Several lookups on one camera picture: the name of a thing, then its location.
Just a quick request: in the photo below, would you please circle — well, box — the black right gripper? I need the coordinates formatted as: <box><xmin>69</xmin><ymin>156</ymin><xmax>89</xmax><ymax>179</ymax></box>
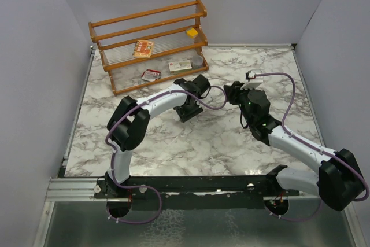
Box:
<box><xmin>225</xmin><ymin>81</ymin><xmax>256</xmax><ymax>125</ymax></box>

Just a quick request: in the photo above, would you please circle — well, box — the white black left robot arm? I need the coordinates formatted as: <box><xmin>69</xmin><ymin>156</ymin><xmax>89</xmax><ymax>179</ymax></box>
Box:
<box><xmin>105</xmin><ymin>75</ymin><xmax>211</xmax><ymax>198</ymax></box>

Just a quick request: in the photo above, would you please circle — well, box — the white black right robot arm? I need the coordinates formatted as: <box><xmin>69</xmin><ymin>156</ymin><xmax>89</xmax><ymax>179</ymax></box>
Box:
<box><xmin>224</xmin><ymin>82</ymin><xmax>369</xmax><ymax>211</ymax></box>

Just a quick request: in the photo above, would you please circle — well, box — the green stapler box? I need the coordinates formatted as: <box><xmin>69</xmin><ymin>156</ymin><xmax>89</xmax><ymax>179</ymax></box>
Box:
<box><xmin>168</xmin><ymin>60</ymin><xmax>193</xmax><ymax>74</ymax></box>

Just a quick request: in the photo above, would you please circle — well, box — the red white staple box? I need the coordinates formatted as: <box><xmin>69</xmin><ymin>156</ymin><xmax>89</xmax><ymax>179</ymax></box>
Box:
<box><xmin>142</xmin><ymin>69</ymin><xmax>161</xmax><ymax>82</ymax></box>

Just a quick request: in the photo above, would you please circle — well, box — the yellow sticky note block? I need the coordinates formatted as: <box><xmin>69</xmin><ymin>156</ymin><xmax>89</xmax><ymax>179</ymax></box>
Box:
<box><xmin>186</xmin><ymin>28</ymin><xmax>198</xmax><ymax>38</ymax></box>

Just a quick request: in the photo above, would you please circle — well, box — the orange spiral notebook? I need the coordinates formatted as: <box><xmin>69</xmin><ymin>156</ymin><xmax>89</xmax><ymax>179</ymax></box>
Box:
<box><xmin>132</xmin><ymin>40</ymin><xmax>154</xmax><ymax>58</ymax></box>

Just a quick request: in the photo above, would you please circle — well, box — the orange wooden shelf rack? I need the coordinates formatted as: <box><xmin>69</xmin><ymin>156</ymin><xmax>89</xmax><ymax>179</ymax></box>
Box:
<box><xmin>88</xmin><ymin>0</ymin><xmax>208</xmax><ymax>95</ymax></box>

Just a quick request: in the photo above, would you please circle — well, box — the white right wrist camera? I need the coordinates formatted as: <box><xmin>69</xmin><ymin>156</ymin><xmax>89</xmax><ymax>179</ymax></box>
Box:
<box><xmin>241</xmin><ymin>69</ymin><xmax>263</xmax><ymax>90</ymax></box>

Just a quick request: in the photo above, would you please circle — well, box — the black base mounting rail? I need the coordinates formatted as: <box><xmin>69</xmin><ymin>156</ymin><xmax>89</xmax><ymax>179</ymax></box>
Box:
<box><xmin>94</xmin><ymin>166</ymin><xmax>299</xmax><ymax>211</ymax></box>

